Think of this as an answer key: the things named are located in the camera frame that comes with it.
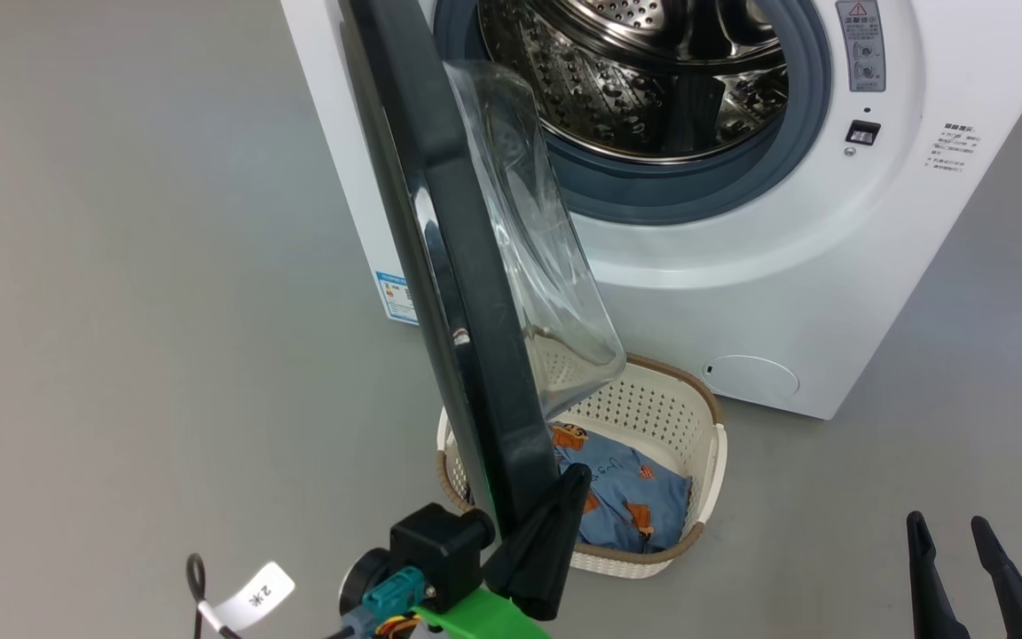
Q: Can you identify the blue patterned cloth garment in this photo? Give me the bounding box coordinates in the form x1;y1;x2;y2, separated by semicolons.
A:
551;424;695;554

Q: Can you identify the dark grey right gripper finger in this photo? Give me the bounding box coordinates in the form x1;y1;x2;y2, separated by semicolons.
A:
971;516;1022;639
906;510;974;639

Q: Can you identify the white front-load washing machine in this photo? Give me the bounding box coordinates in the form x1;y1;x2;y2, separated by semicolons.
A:
280;0;1022;421

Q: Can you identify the black round glass washer door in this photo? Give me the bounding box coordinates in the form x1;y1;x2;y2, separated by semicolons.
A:
338;0;628;544

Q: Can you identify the grey warning sticker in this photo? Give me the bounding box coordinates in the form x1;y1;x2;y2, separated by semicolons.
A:
835;0;887;94

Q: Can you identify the teal left camera connector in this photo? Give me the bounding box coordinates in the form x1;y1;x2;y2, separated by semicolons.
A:
358;568;428;636

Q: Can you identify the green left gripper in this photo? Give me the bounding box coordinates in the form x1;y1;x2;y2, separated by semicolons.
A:
412;461;594;639

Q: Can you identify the blue energy label sticker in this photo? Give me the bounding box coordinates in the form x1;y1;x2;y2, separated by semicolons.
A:
374;270;420;326

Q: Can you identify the white cable tag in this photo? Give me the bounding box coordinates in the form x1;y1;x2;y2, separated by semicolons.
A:
209;561;296;633

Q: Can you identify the thin black cable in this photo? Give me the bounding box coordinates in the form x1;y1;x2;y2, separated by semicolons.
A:
186;554;246;639

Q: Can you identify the stainless steel washing machine drum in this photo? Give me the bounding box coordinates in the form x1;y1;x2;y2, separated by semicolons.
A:
476;0;791;166

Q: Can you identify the cream perforated laundry basket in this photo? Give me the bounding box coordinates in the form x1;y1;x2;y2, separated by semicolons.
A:
436;353;729;580

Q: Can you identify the round white filter cover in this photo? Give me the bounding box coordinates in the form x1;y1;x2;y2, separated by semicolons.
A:
704;355;801;401

